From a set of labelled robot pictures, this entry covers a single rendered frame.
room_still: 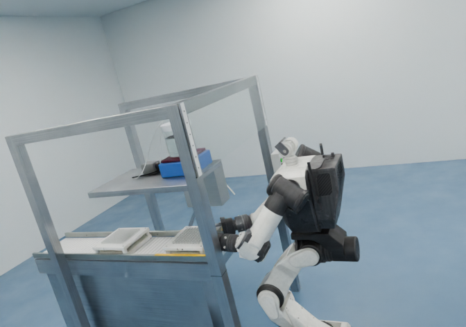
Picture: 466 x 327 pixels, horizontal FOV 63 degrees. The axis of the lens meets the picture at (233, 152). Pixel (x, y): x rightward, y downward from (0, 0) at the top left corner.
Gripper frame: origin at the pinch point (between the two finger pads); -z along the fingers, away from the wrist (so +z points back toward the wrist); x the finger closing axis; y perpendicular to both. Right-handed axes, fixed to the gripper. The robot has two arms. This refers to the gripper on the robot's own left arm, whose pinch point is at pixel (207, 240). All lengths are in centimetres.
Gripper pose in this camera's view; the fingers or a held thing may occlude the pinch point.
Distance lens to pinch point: 203.0
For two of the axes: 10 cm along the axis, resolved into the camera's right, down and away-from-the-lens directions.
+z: 8.3, -0.6, -5.5
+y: 5.1, -3.1, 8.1
